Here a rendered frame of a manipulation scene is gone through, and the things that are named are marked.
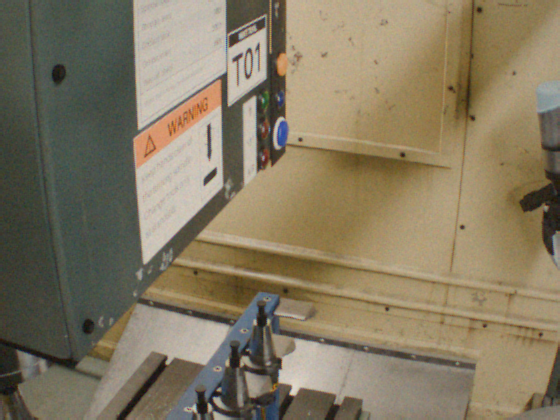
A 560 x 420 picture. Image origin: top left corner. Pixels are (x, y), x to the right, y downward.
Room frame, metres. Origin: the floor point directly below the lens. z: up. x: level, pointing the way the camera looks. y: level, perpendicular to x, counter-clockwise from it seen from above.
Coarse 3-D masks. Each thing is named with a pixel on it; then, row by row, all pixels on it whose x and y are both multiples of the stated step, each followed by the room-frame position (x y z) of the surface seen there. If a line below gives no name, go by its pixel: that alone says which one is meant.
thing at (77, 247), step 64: (0, 0) 0.42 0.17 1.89; (64, 0) 0.45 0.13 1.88; (128, 0) 0.52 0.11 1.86; (256, 0) 0.75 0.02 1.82; (0, 64) 0.43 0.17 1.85; (64, 64) 0.45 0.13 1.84; (128, 64) 0.52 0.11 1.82; (0, 128) 0.43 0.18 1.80; (64, 128) 0.44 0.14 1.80; (128, 128) 0.52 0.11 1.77; (256, 128) 0.75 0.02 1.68; (0, 192) 0.43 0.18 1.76; (64, 192) 0.43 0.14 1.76; (128, 192) 0.51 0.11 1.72; (0, 256) 0.43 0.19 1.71; (64, 256) 0.43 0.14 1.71; (128, 256) 0.50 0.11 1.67; (0, 320) 0.44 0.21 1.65; (64, 320) 0.42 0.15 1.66
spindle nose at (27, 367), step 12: (0, 348) 0.53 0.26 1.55; (12, 348) 0.54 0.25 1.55; (0, 360) 0.53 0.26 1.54; (12, 360) 0.54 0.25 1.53; (24, 360) 0.54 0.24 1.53; (36, 360) 0.55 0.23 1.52; (0, 372) 0.53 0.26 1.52; (12, 372) 0.53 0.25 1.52; (24, 372) 0.54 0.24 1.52; (36, 372) 0.55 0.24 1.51; (0, 384) 0.53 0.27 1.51; (12, 384) 0.53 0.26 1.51
